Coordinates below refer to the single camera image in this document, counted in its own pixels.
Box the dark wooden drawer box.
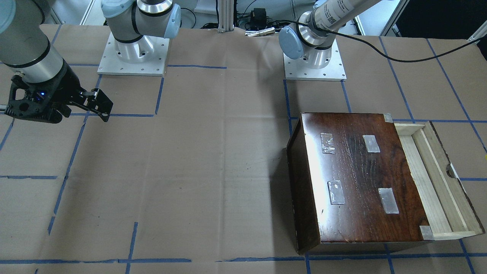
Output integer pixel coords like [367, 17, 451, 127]
[286, 112, 428, 255]

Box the wooden drawer with white handle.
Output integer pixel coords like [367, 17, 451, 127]
[395, 122, 485, 241]

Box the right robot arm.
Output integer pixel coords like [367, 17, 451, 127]
[0, 0, 181, 124]

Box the aluminium frame post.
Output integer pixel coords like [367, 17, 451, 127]
[216, 0, 237, 33]

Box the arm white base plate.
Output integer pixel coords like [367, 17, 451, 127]
[97, 33, 170, 76]
[283, 40, 347, 81]

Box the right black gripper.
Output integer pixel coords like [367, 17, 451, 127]
[5, 61, 113, 124]

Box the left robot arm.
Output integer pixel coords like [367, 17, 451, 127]
[279, 0, 379, 69]

